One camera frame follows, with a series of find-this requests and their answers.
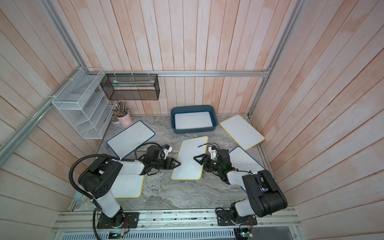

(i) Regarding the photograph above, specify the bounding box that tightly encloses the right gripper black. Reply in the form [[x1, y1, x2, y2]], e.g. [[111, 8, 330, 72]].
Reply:
[[194, 154, 224, 173]]

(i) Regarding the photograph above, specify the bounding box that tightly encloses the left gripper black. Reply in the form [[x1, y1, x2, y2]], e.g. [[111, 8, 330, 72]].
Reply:
[[151, 158, 181, 170]]

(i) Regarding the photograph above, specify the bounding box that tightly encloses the yellow whiteboard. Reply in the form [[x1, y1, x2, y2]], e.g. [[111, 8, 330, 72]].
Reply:
[[171, 136, 209, 181], [112, 175, 145, 199], [220, 115, 265, 151]]

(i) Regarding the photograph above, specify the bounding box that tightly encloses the blue whiteboard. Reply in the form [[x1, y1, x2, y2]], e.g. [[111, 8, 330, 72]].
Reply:
[[107, 121, 155, 158], [175, 112, 213, 130], [227, 147, 268, 192]]

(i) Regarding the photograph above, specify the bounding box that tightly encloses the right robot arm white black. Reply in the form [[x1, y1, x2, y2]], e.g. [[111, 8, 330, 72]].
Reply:
[[194, 147, 288, 226]]

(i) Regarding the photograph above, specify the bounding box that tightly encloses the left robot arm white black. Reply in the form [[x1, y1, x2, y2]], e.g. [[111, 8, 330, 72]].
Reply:
[[69, 142, 181, 228]]

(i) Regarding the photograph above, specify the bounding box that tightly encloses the teal plastic storage box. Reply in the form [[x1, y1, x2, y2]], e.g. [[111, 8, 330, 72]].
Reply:
[[171, 105, 218, 134]]

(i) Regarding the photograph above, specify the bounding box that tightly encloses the pink pencil cup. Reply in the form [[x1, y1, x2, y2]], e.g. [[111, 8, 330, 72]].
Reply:
[[113, 101, 133, 128]]

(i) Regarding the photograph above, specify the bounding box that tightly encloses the light blue eraser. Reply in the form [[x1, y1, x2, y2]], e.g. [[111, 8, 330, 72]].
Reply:
[[75, 192, 88, 202]]

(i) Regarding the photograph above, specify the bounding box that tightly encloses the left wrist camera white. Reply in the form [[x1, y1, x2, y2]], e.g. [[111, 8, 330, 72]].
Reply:
[[161, 145, 173, 159]]

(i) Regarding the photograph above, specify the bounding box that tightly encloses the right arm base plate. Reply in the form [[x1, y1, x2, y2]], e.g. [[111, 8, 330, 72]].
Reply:
[[215, 208, 257, 226]]

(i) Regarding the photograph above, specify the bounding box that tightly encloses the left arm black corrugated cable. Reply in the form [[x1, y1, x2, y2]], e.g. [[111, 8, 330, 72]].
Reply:
[[68, 142, 157, 240]]

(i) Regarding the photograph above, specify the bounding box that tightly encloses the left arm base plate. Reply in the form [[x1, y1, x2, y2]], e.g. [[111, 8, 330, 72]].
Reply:
[[97, 212, 140, 229]]

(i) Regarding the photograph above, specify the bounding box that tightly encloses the black mesh wall basket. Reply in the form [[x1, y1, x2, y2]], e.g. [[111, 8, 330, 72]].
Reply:
[[100, 73, 160, 101]]

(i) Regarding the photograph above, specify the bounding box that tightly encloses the white wire mesh shelf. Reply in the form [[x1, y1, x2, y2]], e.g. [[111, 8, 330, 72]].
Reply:
[[52, 68, 112, 140]]

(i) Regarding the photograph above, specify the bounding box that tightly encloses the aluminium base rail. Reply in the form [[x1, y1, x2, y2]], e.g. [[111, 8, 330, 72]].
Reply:
[[52, 207, 301, 232]]

